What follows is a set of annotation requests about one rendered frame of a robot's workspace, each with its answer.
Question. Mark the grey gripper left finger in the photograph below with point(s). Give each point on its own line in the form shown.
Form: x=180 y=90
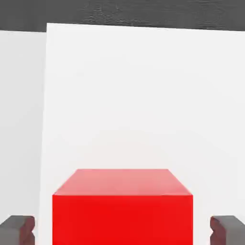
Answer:
x=15 y=231

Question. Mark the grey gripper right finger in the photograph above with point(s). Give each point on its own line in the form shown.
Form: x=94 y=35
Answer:
x=229 y=231

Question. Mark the small red cube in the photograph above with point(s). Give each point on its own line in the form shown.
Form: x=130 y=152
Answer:
x=122 y=216

